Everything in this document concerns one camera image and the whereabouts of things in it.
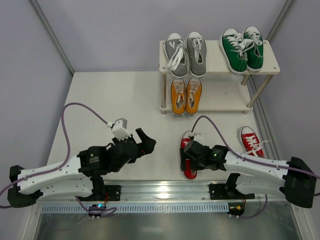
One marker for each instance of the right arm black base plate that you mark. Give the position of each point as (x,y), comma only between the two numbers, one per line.
(217,191)

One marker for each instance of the green sneaker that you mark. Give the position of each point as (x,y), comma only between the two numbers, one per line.
(255,48)
(234,51)

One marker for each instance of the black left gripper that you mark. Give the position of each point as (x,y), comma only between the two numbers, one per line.
(139,144)

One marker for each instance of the red sneaker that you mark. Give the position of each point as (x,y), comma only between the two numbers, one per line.
(186,141)
(250,141)

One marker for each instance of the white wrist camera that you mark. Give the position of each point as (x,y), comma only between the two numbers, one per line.
(195,135)
(119,129)

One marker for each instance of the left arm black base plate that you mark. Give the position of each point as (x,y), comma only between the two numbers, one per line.
(112,193)

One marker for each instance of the aluminium mounting rail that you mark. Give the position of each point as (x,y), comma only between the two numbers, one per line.
(162,191)

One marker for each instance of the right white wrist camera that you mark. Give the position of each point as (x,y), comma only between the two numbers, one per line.
(195,135)

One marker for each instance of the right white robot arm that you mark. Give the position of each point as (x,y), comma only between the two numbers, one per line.
(292,179)

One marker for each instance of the grey sneaker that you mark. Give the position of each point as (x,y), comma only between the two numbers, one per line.
(174,50)
(197,53)

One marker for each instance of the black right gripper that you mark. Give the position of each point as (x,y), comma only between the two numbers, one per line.
(191,152)

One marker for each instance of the orange sneaker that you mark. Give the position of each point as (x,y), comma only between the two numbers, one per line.
(193,96)
(177,93)

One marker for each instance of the white two-tier shoe shelf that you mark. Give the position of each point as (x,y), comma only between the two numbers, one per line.
(223,91)

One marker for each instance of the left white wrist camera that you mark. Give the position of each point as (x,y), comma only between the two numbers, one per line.
(119,129)

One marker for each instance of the white slotted cable duct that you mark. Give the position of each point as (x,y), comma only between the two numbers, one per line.
(139,208)

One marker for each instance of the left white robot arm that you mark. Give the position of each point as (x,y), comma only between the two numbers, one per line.
(82,175)

